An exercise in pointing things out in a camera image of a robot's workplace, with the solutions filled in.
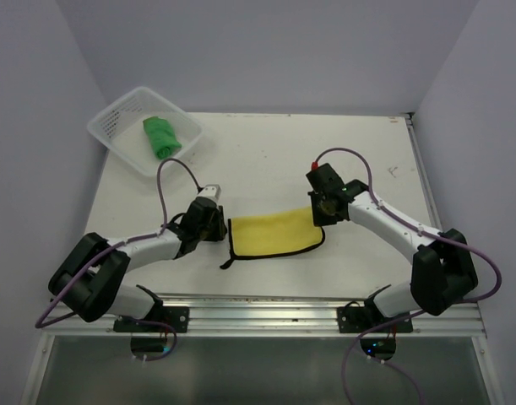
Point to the white plastic basket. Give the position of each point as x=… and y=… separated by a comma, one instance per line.
x=119, y=127

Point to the aluminium mounting rail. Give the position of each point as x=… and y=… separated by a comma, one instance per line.
x=237, y=316

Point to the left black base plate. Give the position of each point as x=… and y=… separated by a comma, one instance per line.
x=175, y=317

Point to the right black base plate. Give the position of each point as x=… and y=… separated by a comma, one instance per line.
x=354, y=317

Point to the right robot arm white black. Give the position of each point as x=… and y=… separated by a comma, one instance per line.
x=442, y=272

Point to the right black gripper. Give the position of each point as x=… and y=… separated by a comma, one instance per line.
x=319, y=219

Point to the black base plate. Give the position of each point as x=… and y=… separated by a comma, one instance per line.
x=175, y=317
x=354, y=317

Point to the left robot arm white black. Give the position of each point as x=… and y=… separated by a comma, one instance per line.
x=89, y=281

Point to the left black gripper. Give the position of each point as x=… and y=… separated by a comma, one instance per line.
x=220, y=229

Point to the yellow microfiber towel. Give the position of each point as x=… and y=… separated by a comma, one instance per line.
x=283, y=234

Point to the green microfiber towel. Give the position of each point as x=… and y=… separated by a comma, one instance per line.
x=161, y=136

